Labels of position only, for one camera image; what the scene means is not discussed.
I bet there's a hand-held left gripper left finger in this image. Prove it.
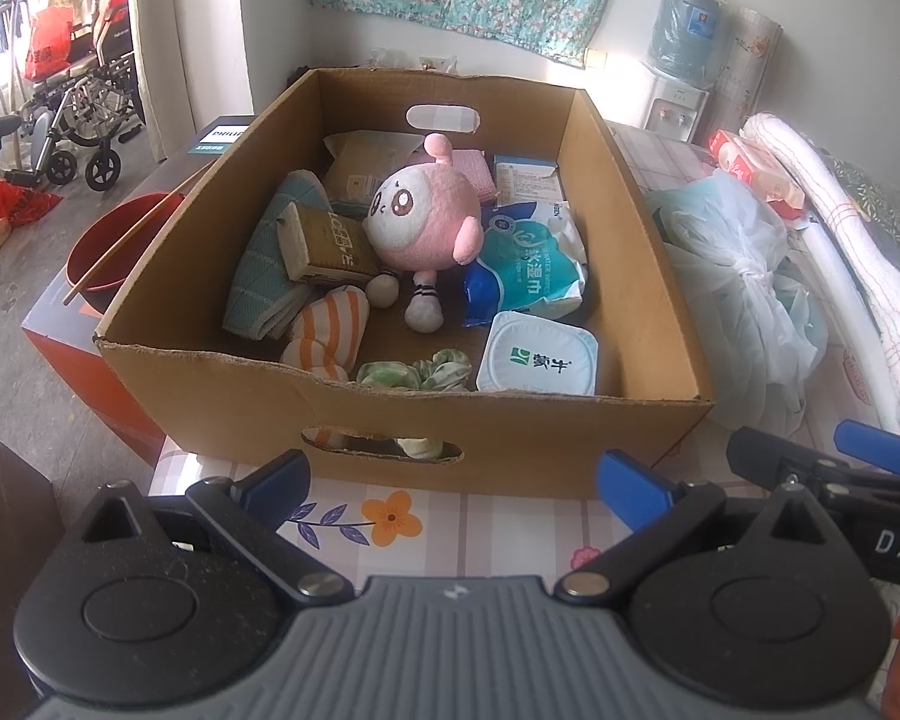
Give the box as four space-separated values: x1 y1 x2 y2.
82 448 355 605

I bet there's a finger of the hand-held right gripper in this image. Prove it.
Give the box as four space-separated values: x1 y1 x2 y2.
832 420 900 476
726 426 900 512

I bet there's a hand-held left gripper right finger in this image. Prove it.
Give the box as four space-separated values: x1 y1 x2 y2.
555 448 857 605

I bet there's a brown cardboard box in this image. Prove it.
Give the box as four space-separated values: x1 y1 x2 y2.
94 66 715 502

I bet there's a foil lid yogurt cup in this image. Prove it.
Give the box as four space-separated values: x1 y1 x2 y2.
476 310 599 396

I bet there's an orange striped towel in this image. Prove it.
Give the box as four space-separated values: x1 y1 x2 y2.
280 286 371 385

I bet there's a green striped towel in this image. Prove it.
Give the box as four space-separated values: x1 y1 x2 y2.
356 349 473 393

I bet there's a teal towel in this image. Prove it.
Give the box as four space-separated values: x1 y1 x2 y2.
221 171 338 342

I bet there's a brown small carton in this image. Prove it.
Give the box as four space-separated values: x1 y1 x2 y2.
276 201 380 287

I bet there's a blue wet wipes packet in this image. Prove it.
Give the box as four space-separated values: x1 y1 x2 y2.
461 200 590 327

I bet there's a pink plush toy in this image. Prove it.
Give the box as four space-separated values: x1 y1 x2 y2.
364 133 485 335

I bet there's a clear yellow tissue pack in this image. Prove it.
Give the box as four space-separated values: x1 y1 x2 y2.
321 131 425 220

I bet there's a light blue carton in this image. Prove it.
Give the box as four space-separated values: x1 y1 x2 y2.
493 154 560 207

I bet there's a pink sponge cloth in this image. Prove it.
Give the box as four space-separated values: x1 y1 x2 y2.
450 150 496 205

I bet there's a white printed plastic bag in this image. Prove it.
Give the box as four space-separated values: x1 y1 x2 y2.
645 169 830 436

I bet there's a white knitted blanket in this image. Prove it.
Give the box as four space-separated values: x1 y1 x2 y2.
739 112 900 443

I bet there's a dark floral quilt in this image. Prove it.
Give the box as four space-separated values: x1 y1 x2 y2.
825 157 900 263

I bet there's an orange and black carton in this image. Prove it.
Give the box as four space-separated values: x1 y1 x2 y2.
21 114 252 466

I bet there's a wooden chopstick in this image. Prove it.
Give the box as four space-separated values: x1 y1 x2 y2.
82 165 215 290
61 172 207 306

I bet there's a red wet wipes pack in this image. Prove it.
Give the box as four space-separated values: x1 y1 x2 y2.
707 129 807 230

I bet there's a red bowl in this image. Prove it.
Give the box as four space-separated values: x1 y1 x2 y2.
66 193 188 314

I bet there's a red bag on floor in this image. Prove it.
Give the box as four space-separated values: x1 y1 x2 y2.
0 178 65 227

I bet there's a rolled floral mat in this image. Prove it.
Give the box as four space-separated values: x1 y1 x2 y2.
709 6 785 143

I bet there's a wheelchair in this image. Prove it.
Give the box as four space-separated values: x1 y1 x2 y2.
15 0 147 192

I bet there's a blue water bottle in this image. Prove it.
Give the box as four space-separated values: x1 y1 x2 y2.
647 0 723 91

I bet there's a clear plastic bag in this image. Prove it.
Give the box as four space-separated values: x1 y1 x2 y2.
367 49 458 76

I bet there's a red plastic bag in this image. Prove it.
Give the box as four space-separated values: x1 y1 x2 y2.
24 4 76 82

